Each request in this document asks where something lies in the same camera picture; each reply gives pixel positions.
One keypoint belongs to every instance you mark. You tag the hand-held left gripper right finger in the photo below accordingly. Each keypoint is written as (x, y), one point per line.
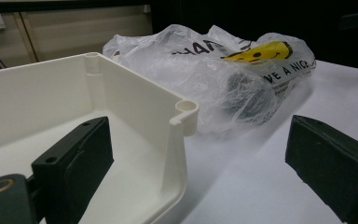
(332, 168)

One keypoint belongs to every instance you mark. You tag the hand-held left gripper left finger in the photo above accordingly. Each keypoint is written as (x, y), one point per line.
(71, 165)

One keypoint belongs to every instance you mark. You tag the white plastic bin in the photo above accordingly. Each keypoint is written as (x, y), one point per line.
(43, 93)

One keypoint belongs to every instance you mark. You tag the clear printed plastic bag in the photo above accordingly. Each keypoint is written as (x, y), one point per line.
(183, 71)

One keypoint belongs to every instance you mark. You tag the white table sheet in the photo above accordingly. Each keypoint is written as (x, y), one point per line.
(245, 186)

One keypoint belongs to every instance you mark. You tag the black horizontal bar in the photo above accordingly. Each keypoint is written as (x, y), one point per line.
(59, 5)

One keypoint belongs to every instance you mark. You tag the black curtain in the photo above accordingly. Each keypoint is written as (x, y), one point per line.
(261, 15)

